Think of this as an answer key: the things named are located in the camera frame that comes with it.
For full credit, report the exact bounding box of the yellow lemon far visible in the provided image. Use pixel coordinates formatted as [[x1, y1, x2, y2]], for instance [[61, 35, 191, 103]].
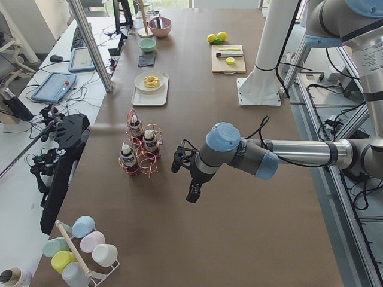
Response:
[[217, 31, 227, 41]]

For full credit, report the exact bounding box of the yellow pastry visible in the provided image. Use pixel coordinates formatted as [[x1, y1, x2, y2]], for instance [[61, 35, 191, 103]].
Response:
[[144, 76, 160, 88]]

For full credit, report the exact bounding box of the green ceramic bowl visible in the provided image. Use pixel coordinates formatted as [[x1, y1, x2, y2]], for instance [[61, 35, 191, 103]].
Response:
[[138, 38, 157, 53]]

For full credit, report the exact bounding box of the yellow lemon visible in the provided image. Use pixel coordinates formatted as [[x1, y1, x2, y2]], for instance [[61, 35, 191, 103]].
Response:
[[217, 31, 227, 41], [207, 33, 217, 44]]

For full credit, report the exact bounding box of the pink bowl with ice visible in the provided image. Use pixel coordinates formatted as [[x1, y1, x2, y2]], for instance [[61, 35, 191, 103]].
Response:
[[148, 17, 172, 38]]

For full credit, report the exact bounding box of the white cup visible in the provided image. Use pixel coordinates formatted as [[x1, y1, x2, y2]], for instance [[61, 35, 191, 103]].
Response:
[[92, 243, 118, 267]]

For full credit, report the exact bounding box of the half lemon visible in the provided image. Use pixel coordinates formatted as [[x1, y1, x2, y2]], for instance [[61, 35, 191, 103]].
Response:
[[226, 57, 235, 65]]

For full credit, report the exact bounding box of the cream serving tray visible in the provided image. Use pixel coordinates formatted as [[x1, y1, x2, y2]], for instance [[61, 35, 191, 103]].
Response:
[[131, 74, 169, 106]]

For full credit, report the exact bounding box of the black water bottle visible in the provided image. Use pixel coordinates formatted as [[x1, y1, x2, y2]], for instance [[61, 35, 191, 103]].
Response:
[[1, 87, 34, 121]]

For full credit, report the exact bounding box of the tea bottle front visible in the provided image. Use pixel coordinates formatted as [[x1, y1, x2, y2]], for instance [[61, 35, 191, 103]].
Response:
[[120, 144, 139, 176]]

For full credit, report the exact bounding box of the white plate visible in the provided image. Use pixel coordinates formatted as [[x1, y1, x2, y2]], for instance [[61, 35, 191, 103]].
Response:
[[134, 71, 165, 92]]

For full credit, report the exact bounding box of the yellow lemon near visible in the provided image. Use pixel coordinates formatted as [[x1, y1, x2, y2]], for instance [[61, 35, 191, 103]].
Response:
[[207, 33, 217, 44]]

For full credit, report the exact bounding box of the black folded stand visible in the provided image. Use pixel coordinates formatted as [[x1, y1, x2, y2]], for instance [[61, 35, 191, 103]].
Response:
[[40, 113, 90, 235]]

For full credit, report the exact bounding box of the green lime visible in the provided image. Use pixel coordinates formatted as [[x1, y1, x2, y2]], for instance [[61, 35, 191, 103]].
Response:
[[214, 38, 223, 45]]

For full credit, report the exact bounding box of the white wire cup rack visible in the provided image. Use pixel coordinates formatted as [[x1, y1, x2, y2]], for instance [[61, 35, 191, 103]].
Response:
[[54, 220, 120, 286]]

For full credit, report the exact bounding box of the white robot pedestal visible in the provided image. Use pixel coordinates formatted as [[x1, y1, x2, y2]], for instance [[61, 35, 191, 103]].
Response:
[[237, 1, 301, 106]]

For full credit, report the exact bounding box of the blue cup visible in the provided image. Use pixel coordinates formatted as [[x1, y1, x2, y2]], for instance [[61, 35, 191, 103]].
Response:
[[72, 215, 95, 238]]

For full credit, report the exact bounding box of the blue teach pendant far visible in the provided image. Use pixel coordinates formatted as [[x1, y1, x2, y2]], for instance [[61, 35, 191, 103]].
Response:
[[68, 47, 95, 73]]

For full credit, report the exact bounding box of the light grey cup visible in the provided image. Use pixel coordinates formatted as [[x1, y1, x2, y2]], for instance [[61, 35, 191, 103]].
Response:
[[62, 262, 90, 287]]

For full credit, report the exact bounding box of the yellow cup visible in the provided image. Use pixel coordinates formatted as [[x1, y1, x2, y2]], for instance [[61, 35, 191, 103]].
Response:
[[51, 251, 77, 274]]

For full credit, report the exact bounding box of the grey folded cloth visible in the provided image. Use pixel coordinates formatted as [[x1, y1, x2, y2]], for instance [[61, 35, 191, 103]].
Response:
[[138, 54, 156, 67]]

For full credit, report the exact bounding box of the tea bottle back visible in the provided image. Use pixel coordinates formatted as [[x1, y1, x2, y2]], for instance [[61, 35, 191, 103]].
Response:
[[129, 115, 144, 140]]

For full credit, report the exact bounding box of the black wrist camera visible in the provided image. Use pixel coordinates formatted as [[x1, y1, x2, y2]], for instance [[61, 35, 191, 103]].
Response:
[[171, 139, 199, 173]]

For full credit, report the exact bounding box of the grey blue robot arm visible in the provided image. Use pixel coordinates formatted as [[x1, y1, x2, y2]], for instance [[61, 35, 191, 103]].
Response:
[[180, 1, 382, 203]]

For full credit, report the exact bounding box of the copper wire bottle rack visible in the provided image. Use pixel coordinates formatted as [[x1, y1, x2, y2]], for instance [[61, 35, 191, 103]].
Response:
[[118, 109, 163, 177]]

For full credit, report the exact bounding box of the blue teach pendant near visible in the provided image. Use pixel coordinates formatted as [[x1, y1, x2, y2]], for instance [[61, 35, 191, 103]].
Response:
[[31, 72, 77, 103]]

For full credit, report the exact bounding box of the black computer mouse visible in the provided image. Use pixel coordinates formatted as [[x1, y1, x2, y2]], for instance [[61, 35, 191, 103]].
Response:
[[50, 54, 63, 63]]

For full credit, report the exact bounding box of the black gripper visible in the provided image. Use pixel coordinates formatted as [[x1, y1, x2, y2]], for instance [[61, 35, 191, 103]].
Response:
[[186, 154, 219, 203]]

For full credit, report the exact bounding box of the pink cup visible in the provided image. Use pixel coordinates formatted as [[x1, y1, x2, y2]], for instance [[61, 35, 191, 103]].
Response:
[[80, 231, 105, 253]]

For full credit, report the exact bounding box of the yellow plastic knife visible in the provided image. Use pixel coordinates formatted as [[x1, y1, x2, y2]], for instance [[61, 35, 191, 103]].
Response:
[[218, 47, 241, 51]]

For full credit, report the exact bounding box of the green cup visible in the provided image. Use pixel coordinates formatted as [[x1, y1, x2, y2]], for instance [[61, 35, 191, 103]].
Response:
[[42, 237, 71, 258]]

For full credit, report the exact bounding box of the tea bottle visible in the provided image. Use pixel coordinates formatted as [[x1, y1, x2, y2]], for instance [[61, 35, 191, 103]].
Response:
[[120, 144, 139, 176], [129, 115, 144, 140], [143, 129, 159, 156]]

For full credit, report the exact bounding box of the metal ice scoop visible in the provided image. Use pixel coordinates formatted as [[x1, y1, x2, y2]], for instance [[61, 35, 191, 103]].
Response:
[[153, 17, 169, 29]]

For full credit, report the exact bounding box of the black keyboard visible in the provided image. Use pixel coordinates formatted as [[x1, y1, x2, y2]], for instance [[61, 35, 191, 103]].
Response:
[[70, 26, 87, 51]]

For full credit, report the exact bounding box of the blue teach pendant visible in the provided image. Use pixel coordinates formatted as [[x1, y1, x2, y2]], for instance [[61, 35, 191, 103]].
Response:
[[68, 47, 95, 73], [31, 72, 77, 103]]

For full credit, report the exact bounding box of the aluminium frame post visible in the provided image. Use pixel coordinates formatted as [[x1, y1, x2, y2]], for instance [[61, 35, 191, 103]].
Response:
[[68, 0, 113, 92]]

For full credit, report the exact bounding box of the wooden cutting board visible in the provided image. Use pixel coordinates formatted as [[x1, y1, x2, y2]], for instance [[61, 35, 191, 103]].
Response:
[[211, 45, 246, 74]]

